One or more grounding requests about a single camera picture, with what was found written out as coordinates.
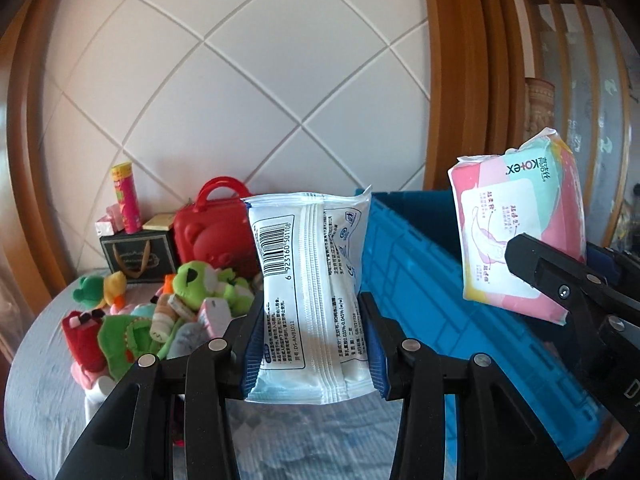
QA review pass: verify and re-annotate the white wet wipes pack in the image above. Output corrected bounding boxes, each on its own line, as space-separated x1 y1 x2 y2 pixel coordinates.
245 190 374 405

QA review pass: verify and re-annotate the red plush toy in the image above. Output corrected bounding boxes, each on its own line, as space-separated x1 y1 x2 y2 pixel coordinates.
61 309 106 373

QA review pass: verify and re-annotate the red bear suitcase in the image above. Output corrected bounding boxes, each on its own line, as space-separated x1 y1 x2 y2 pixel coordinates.
174 177 260 280

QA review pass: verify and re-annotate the pastel sanitary pad pack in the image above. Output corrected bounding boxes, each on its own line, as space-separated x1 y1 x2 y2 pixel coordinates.
447 127 587 326

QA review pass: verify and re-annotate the black gift bag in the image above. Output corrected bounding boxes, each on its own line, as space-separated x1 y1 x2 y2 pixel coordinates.
100 230 180 284

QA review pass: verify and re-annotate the pink yellow tube can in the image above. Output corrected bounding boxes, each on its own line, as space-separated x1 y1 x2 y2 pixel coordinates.
111 162 142 234

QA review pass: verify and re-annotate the blue plastic storage crate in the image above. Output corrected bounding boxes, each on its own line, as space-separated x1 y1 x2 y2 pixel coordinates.
362 191 609 460

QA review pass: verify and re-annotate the green frog plush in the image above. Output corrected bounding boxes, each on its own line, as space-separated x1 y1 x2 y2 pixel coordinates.
172 261 254 318

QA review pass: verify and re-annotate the rolled patterned carpet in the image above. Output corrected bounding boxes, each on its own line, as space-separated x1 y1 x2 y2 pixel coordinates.
524 77 555 141

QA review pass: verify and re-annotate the grey fluffy plush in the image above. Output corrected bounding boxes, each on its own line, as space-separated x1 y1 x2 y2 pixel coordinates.
167 323 209 360

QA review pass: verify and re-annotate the green yellow duck plush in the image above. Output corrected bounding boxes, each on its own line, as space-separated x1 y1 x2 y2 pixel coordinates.
72 271 127 311

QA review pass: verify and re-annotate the green crocodile plush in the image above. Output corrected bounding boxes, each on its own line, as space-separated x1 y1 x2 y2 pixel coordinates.
98 315 168 382

